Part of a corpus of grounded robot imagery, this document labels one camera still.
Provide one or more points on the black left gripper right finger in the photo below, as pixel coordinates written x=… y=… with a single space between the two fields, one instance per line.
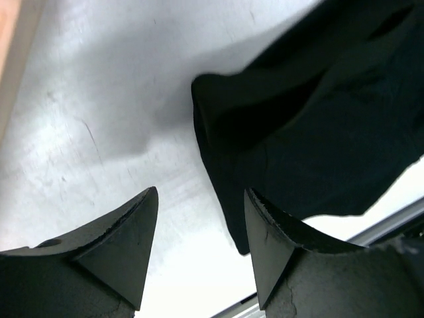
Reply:
x=302 y=272

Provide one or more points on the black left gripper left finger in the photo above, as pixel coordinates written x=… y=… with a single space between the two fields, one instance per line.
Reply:
x=96 y=270

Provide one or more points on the black underwear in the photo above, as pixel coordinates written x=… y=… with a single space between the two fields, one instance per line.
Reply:
x=324 y=120

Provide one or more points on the wooden compartment tray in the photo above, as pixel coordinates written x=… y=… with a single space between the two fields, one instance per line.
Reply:
x=19 y=22

